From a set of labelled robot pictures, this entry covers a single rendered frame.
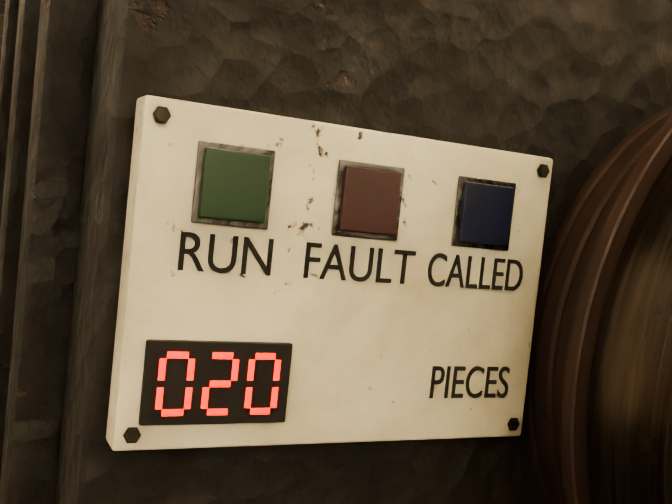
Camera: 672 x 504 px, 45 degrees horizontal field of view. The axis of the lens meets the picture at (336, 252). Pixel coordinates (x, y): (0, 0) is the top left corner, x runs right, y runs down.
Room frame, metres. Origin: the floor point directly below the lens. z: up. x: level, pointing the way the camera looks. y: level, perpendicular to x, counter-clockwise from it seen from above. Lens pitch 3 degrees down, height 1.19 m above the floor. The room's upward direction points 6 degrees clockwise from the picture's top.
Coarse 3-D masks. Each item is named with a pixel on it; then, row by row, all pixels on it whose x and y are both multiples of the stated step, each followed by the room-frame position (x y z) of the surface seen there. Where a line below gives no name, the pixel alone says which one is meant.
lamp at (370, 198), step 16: (352, 176) 0.45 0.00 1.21; (368, 176) 0.45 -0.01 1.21; (384, 176) 0.46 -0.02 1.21; (400, 176) 0.46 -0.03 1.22; (352, 192) 0.45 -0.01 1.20; (368, 192) 0.45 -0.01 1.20; (384, 192) 0.46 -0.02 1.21; (352, 208) 0.45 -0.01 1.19; (368, 208) 0.45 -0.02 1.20; (384, 208) 0.46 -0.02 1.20; (352, 224) 0.45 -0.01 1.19; (368, 224) 0.45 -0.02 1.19; (384, 224) 0.46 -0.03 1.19
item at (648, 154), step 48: (624, 144) 0.56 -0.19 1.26; (624, 192) 0.46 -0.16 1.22; (576, 240) 0.53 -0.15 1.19; (624, 240) 0.45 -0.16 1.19; (576, 288) 0.51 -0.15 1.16; (576, 336) 0.45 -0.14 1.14; (528, 384) 0.53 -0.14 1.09; (576, 384) 0.44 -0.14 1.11; (528, 432) 0.54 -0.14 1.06; (576, 432) 0.45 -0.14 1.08; (576, 480) 0.45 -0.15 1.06
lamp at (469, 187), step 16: (464, 192) 0.48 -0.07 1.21; (480, 192) 0.49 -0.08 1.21; (496, 192) 0.49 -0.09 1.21; (512, 192) 0.50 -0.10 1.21; (464, 208) 0.48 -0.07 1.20; (480, 208) 0.49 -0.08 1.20; (496, 208) 0.49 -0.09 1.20; (464, 224) 0.48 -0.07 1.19; (480, 224) 0.49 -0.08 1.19; (496, 224) 0.49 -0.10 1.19; (464, 240) 0.48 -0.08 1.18; (480, 240) 0.49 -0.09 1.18; (496, 240) 0.49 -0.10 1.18
